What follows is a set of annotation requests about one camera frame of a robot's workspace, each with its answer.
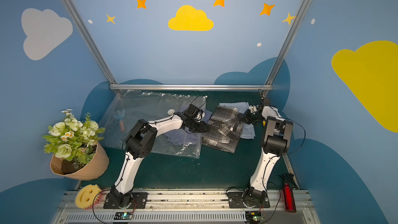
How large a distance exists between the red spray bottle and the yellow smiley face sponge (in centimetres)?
90

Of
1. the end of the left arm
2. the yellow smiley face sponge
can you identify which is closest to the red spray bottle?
the end of the left arm

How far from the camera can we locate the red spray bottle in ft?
2.38

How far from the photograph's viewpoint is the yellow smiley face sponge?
72cm
